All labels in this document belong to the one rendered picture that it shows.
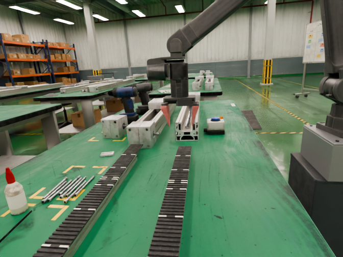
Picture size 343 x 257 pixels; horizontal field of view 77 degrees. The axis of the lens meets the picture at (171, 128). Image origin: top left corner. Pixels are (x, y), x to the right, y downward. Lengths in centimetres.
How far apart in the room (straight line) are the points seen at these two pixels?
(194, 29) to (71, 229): 57
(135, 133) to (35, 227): 48
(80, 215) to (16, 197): 19
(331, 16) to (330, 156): 36
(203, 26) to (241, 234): 53
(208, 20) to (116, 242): 60
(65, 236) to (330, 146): 65
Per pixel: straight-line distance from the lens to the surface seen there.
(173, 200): 51
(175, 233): 43
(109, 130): 109
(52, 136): 267
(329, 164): 71
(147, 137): 89
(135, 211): 55
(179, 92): 68
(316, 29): 702
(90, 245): 50
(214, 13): 69
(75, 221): 52
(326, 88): 77
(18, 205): 66
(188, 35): 67
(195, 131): 95
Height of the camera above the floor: 110
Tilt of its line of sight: 16 degrees down
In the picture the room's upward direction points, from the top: 4 degrees counter-clockwise
